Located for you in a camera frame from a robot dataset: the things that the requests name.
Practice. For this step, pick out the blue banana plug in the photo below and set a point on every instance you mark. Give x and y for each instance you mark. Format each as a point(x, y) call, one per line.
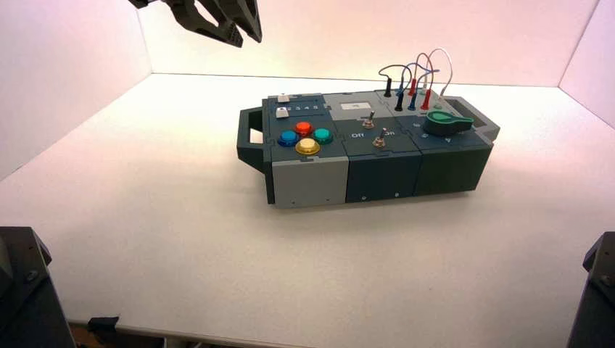
point(412, 102)

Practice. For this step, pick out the red banana plug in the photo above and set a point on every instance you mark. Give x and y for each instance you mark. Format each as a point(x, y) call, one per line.
point(412, 88)
point(426, 100)

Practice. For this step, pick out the yellow push button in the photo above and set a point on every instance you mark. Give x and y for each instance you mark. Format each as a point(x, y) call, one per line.
point(307, 146)

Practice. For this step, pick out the black banana plug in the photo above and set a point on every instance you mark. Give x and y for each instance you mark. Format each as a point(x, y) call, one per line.
point(399, 102)
point(387, 88)

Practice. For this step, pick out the green push button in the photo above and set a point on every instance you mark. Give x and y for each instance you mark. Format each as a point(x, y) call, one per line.
point(323, 136)

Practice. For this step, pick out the grey and blue task box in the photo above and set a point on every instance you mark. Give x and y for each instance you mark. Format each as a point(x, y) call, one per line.
point(379, 168)

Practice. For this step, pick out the small grey display window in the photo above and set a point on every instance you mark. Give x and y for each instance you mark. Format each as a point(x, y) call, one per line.
point(355, 106)

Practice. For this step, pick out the red push button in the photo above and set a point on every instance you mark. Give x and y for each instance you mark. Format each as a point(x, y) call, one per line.
point(303, 128)

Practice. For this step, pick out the green rotary knob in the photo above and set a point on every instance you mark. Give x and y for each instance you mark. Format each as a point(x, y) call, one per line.
point(444, 123)

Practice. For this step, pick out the white slider key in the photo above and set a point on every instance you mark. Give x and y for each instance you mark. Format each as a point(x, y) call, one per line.
point(282, 113)
point(283, 98)

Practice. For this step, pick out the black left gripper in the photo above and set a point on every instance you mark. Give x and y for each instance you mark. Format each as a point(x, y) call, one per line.
point(139, 3)

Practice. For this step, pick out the blue push button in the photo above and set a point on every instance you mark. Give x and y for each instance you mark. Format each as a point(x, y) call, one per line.
point(288, 139)

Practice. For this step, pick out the metal toggle switch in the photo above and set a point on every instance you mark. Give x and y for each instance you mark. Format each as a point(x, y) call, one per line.
point(380, 139)
point(368, 121)

